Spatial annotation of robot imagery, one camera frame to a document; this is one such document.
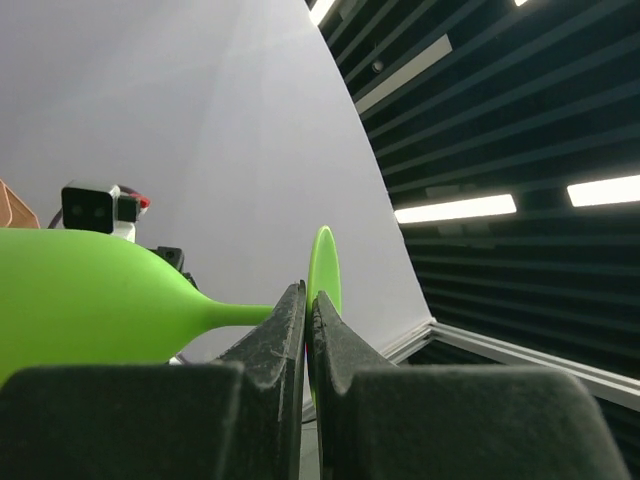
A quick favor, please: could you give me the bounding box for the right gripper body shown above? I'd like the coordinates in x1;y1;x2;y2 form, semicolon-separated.
151;246;198;289

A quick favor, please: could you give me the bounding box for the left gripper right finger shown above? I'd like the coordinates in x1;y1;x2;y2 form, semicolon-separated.
309;293;629;479

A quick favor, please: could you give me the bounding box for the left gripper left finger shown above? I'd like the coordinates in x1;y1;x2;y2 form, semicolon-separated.
1;282;306;479

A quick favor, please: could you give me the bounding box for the green wine glass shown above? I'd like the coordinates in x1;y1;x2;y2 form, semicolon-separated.
0;224;342;406

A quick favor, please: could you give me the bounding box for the pink desk organizer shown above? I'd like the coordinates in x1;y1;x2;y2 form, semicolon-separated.
0;180;40;229

